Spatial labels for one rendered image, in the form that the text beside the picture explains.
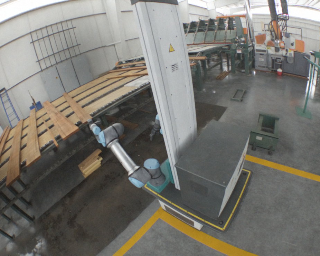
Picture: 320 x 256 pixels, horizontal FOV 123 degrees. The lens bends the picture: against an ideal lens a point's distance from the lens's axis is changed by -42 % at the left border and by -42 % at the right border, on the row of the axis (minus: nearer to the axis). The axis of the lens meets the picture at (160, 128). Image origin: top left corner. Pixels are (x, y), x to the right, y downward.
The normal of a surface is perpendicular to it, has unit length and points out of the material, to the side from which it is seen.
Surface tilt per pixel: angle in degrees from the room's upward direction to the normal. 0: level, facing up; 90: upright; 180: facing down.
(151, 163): 7
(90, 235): 0
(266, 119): 90
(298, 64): 90
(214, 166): 0
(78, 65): 90
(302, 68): 90
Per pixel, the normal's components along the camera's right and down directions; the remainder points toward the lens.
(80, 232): -0.20, -0.82
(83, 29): 0.77, 0.18
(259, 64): -0.62, 0.53
